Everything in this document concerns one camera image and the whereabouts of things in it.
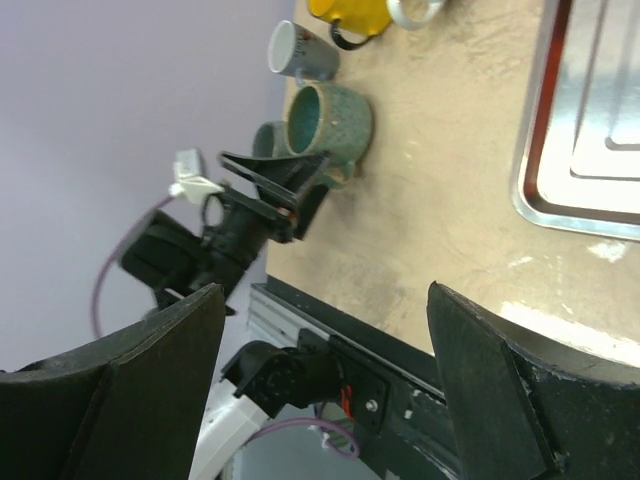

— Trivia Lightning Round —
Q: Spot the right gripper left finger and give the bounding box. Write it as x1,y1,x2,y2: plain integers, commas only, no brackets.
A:
1,285,225,479

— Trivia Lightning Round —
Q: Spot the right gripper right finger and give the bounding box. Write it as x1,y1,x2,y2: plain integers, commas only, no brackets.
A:
426,283,639,479

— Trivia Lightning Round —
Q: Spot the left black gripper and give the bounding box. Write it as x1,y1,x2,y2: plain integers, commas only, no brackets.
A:
217,150,332,245

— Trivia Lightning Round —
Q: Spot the grey green mug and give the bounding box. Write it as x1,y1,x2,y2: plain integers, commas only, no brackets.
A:
252,120,289,159

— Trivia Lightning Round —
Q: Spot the teal green mug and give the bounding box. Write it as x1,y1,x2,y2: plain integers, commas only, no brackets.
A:
285,82,374,189

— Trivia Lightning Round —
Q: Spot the grey blue mug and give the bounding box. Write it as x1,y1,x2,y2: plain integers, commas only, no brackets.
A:
267,20,340,83

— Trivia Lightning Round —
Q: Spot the yellow mug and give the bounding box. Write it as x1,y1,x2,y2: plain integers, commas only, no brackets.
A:
306,0,392,51

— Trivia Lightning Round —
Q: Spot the white speckled mug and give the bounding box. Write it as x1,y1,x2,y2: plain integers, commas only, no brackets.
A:
386,0,446,31

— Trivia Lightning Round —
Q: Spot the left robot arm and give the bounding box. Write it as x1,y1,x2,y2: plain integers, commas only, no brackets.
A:
117,148,352,479

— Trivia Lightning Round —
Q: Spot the metal tray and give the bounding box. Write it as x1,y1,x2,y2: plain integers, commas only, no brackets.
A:
511,1,639,242

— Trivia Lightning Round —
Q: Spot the black base frame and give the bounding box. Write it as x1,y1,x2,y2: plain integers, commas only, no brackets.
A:
240,279,464,479

